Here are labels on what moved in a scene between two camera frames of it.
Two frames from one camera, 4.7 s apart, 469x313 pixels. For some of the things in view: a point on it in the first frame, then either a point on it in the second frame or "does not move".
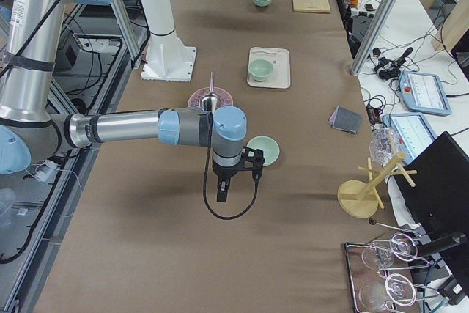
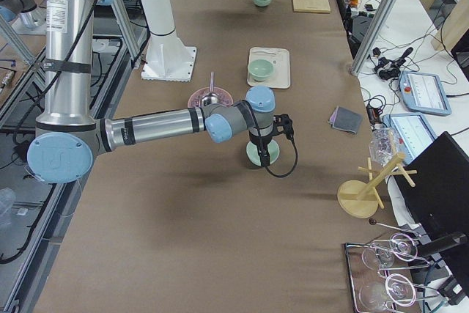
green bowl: (270, 147) does not move
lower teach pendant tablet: (413, 133) does not move
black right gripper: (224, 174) to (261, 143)
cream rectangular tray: (268, 67) does not move
